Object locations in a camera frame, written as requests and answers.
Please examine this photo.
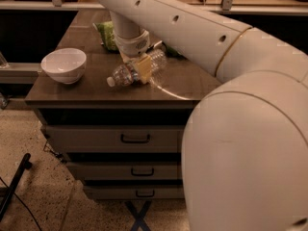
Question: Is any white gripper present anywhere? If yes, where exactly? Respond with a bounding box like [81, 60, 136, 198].
[114, 30, 151, 84]

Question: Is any clear plastic water bottle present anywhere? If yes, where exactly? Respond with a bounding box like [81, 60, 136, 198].
[107, 49, 167, 88]

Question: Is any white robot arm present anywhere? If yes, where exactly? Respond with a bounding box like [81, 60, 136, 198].
[97, 0, 308, 231]

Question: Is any light green chip bag right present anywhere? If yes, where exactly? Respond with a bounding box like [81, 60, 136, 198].
[163, 42, 181, 57]

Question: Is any green chip bag left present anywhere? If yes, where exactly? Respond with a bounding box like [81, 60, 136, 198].
[93, 21, 118, 51]

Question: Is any grey drawer cabinet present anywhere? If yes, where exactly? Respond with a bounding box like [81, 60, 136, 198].
[26, 12, 219, 188]

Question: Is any white ceramic bowl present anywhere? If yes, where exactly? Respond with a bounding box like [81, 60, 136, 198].
[40, 48, 87, 85]

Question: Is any black stand leg left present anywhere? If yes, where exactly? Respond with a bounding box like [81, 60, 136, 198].
[0, 153, 32, 221]

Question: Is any top drawer with handle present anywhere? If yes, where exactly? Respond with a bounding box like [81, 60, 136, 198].
[42, 125, 183, 153]

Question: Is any drawer with handle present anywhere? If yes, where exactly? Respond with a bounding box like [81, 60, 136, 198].
[42, 125, 183, 153]
[83, 186, 184, 200]
[66, 162, 181, 180]

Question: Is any middle drawer with handle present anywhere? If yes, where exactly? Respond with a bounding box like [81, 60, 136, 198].
[66, 162, 181, 180]

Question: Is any metal railing frame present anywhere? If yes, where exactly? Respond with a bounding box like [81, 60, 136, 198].
[0, 0, 308, 85]

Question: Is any bottom drawer with handle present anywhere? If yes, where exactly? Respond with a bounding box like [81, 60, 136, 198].
[83, 186, 184, 200]

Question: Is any thin black cable left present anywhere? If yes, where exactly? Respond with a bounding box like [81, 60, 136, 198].
[0, 176, 43, 231]

